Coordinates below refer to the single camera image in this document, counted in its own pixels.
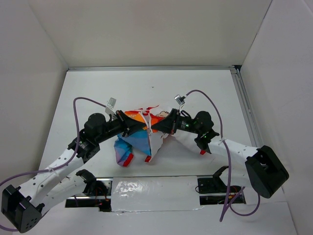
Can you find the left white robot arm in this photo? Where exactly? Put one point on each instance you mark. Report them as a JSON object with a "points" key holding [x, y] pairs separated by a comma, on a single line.
{"points": [[26, 204]]}

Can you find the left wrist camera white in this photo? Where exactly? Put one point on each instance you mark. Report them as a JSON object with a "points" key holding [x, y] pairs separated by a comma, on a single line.
{"points": [[109, 109]]}

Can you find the aluminium frame rail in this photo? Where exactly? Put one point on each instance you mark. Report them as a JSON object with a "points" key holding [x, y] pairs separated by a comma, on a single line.
{"points": [[220, 92]]}

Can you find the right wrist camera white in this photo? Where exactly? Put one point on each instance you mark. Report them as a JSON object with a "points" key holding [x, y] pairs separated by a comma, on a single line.
{"points": [[181, 101]]}

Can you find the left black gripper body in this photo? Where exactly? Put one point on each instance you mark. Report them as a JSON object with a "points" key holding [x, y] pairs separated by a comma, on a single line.
{"points": [[114, 128]]}

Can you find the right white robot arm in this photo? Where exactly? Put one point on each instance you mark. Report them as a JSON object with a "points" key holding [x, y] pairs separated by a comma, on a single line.
{"points": [[265, 171]]}

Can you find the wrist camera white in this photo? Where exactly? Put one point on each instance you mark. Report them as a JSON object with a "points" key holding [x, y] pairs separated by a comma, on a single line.
{"points": [[181, 101], [109, 109]]}

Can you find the white taped front panel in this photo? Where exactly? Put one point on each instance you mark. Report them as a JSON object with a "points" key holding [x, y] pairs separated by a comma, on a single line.
{"points": [[154, 194]]}

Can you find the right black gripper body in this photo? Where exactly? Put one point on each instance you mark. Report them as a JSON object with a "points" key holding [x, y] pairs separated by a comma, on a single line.
{"points": [[186, 123]]}

